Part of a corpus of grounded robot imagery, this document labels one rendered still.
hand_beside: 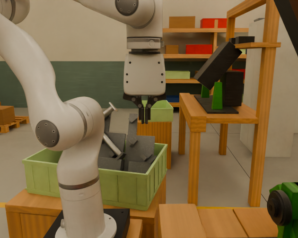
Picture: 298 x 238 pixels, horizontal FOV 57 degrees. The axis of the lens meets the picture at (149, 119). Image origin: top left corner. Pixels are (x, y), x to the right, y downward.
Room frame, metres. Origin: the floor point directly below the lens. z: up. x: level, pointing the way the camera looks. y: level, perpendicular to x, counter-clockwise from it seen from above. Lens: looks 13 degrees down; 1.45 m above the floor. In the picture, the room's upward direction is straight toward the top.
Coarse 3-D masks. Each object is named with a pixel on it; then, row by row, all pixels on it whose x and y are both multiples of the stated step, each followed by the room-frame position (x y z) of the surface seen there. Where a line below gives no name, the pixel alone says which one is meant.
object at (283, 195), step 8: (272, 192) 0.56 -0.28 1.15; (280, 192) 0.54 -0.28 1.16; (272, 200) 0.54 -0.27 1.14; (280, 200) 0.52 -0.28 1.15; (288, 200) 0.52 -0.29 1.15; (272, 208) 0.53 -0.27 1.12; (280, 208) 0.52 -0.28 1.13; (288, 208) 0.51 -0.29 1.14; (272, 216) 0.53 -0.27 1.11; (280, 216) 0.51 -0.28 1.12; (288, 216) 0.51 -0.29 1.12; (280, 224) 0.52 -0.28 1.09; (288, 224) 0.51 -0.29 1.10
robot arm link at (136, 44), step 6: (132, 42) 0.64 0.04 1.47; (138, 42) 0.63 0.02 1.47; (144, 42) 0.63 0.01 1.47; (150, 42) 0.63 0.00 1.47; (156, 42) 0.64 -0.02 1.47; (162, 42) 0.68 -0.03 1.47; (132, 48) 0.64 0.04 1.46; (138, 48) 0.63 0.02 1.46; (144, 48) 0.63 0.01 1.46; (150, 48) 0.63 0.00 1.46; (156, 48) 0.64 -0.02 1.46
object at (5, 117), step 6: (0, 102) 5.80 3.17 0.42; (0, 108) 5.07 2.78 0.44; (6, 108) 5.08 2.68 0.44; (12, 108) 5.27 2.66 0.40; (0, 114) 4.95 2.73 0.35; (6, 114) 5.05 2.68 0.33; (12, 114) 5.25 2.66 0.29; (0, 120) 4.95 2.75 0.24; (6, 120) 5.03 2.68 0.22; (12, 120) 5.22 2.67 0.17; (18, 120) 5.36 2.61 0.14; (24, 120) 5.63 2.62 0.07; (0, 126) 4.94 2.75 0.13; (6, 126) 4.96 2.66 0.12; (12, 126) 5.29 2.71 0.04; (18, 126) 5.34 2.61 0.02; (0, 132) 4.94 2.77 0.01; (6, 132) 4.94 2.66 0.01
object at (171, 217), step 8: (160, 208) 0.90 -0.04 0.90; (168, 208) 0.90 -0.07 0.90; (176, 208) 0.90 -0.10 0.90; (184, 208) 0.90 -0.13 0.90; (192, 208) 0.90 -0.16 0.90; (160, 216) 0.85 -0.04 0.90; (168, 216) 0.85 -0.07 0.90; (176, 216) 0.85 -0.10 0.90; (184, 216) 0.85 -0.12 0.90; (192, 216) 0.85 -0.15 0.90; (160, 224) 0.80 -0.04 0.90; (168, 224) 0.80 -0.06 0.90; (176, 224) 0.80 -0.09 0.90; (184, 224) 0.80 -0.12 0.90; (192, 224) 0.80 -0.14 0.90; (200, 224) 0.80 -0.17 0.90; (160, 232) 0.78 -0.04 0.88; (168, 232) 0.76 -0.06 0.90; (176, 232) 0.76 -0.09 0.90; (184, 232) 0.76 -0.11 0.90; (192, 232) 0.76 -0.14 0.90; (200, 232) 0.76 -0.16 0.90
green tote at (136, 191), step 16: (160, 144) 1.45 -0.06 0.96; (32, 160) 1.27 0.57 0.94; (48, 160) 1.39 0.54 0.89; (160, 160) 1.30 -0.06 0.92; (32, 176) 1.20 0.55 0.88; (48, 176) 1.18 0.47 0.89; (112, 176) 1.10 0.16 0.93; (128, 176) 1.07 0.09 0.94; (144, 176) 1.06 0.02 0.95; (160, 176) 1.31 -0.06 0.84; (32, 192) 1.21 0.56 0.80; (48, 192) 1.18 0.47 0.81; (112, 192) 1.10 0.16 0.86; (128, 192) 1.08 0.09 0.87; (144, 192) 1.06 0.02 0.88; (144, 208) 1.06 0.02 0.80
